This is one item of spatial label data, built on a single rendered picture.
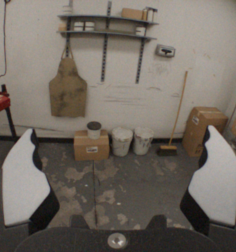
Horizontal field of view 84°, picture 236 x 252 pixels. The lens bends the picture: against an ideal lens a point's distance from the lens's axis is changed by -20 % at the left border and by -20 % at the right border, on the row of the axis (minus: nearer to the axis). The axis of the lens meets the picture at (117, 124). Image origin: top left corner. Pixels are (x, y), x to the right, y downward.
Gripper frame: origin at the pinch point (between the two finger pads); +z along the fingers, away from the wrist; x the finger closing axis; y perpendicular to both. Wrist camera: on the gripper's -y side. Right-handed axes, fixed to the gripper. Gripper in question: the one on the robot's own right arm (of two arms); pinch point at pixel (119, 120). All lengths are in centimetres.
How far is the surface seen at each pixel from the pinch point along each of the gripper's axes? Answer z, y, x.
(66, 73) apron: 191, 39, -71
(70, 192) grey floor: 99, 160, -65
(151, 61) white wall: 212, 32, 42
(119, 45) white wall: 205, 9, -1
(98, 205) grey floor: 85, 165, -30
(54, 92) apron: 186, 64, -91
